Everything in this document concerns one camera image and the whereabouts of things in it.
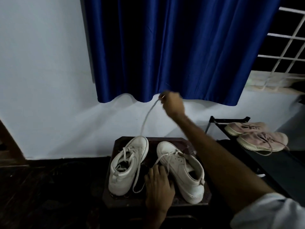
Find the person's left hand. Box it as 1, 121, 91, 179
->
144, 164, 176, 214

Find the person's right hand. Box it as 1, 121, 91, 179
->
161, 91, 187, 120

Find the person's right forearm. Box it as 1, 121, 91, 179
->
171, 114, 279, 212

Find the dark brown plastic stool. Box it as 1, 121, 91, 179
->
102, 137, 213, 208

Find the blue curtain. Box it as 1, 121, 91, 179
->
82, 0, 283, 107

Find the pink sneaker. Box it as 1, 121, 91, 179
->
225, 121, 268, 136
236, 132, 290, 156

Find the white window grille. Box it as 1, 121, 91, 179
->
245, 6, 305, 92

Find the white shirt sleeve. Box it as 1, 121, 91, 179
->
230, 192, 305, 229

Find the black shoe rack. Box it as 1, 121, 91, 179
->
206, 116, 305, 201

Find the brown wooden door frame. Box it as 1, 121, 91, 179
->
0, 119, 29, 168

